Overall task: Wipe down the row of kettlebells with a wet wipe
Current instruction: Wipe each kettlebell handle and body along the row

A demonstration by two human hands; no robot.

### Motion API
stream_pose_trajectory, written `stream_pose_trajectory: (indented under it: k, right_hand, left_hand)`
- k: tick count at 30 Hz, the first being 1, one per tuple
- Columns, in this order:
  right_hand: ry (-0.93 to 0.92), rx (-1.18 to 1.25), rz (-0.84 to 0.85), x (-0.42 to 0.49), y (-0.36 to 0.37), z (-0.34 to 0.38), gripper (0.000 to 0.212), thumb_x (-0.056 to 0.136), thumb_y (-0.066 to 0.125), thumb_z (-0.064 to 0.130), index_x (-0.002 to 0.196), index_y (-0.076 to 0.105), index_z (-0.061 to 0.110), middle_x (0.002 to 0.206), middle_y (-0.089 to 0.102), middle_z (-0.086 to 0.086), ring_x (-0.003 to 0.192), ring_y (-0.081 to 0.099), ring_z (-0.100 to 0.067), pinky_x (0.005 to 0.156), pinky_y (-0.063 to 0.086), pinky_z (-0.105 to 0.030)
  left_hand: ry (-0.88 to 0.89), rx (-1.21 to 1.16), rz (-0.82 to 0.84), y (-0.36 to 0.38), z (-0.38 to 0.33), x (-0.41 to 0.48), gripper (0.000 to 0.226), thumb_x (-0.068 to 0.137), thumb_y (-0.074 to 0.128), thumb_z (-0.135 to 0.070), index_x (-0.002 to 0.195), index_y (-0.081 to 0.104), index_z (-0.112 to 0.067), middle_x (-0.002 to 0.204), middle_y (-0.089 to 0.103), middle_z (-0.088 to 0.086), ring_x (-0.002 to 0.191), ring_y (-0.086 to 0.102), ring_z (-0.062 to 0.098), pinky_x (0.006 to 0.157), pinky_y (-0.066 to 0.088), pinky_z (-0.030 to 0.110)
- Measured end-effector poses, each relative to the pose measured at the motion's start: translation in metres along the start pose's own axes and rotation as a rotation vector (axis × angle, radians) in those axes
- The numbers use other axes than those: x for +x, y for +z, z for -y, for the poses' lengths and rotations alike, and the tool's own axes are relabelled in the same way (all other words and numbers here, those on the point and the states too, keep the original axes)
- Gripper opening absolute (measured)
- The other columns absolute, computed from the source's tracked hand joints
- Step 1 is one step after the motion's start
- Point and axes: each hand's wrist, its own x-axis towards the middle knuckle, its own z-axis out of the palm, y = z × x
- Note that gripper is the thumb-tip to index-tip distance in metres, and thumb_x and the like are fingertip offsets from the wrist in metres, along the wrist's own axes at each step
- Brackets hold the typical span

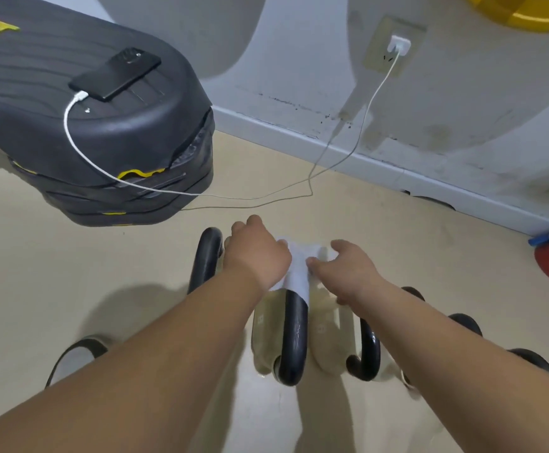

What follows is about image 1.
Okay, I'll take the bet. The person's right hand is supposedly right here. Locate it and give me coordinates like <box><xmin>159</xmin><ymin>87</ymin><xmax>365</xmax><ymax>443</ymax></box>
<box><xmin>307</xmin><ymin>239</ymin><xmax>389</xmax><ymax>307</ymax></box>

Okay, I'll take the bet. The person's left hand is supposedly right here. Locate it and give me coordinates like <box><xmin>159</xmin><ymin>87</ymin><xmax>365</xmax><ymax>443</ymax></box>
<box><xmin>223</xmin><ymin>214</ymin><xmax>292</xmax><ymax>293</ymax></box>

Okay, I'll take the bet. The white cleaning cloth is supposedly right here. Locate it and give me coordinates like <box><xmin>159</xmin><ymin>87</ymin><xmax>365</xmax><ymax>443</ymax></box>
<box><xmin>269</xmin><ymin>237</ymin><xmax>339</xmax><ymax>303</ymax></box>

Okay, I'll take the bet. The black tubular push-up bar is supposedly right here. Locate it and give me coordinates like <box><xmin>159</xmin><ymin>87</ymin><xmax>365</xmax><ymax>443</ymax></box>
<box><xmin>187</xmin><ymin>226</ymin><xmax>382</xmax><ymax>388</ymax></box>
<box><xmin>401</xmin><ymin>286</ymin><xmax>549</xmax><ymax>379</ymax></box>

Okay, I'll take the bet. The person's left forearm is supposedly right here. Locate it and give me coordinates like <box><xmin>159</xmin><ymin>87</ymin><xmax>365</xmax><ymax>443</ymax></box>
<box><xmin>0</xmin><ymin>277</ymin><xmax>268</xmax><ymax>453</ymax></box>

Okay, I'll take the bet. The person's right forearm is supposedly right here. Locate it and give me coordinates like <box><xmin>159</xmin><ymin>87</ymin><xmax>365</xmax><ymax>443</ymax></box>
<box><xmin>347</xmin><ymin>284</ymin><xmax>549</xmax><ymax>453</ymax></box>

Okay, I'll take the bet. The black yellow step riser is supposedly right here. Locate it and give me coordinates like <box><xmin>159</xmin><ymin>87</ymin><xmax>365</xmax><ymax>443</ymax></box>
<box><xmin>9</xmin><ymin>108</ymin><xmax>216</xmax><ymax>204</ymax></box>
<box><xmin>42</xmin><ymin>172</ymin><xmax>215</xmax><ymax>228</ymax></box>

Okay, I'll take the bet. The person's left beige shoe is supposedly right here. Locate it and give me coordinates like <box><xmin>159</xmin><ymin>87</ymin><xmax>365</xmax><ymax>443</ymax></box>
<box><xmin>250</xmin><ymin>294</ymin><xmax>286</xmax><ymax>379</ymax></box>

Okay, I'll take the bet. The white baseboard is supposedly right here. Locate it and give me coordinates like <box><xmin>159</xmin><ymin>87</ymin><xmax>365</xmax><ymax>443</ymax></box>
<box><xmin>211</xmin><ymin>106</ymin><xmax>549</xmax><ymax>237</ymax></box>

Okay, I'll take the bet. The black smartphone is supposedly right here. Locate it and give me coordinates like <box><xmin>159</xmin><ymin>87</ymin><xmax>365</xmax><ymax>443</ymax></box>
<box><xmin>68</xmin><ymin>47</ymin><xmax>162</xmax><ymax>103</ymax></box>

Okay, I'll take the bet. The black and white slipper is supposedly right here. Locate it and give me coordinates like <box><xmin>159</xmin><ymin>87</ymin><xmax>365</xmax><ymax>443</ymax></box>
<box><xmin>45</xmin><ymin>337</ymin><xmax>111</xmax><ymax>390</ymax></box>

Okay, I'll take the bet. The black aerobic step platform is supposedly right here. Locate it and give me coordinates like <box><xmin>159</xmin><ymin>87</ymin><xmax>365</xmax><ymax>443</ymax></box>
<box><xmin>0</xmin><ymin>11</ymin><xmax>215</xmax><ymax>188</ymax></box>

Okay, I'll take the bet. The yellow weight plate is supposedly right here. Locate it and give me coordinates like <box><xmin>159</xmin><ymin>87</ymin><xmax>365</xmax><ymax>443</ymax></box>
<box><xmin>460</xmin><ymin>0</ymin><xmax>549</xmax><ymax>34</ymax></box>

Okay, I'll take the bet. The white charging cable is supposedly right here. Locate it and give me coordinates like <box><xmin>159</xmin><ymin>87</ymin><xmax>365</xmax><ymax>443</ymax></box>
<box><xmin>63</xmin><ymin>51</ymin><xmax>402</xmax><ymax>201</ymax></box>

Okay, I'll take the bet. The beige wall outlet plate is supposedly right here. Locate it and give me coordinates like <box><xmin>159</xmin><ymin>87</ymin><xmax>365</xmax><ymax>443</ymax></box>
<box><xmin>363</xmin><ymin>16</ymin><xmax>427</xmax><ymax>76</ymax></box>

